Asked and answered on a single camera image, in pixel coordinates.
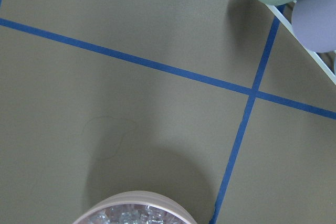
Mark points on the pink bowl with ice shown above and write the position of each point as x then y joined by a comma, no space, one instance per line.
136,207

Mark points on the lilac cup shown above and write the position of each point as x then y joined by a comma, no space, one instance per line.
313,23

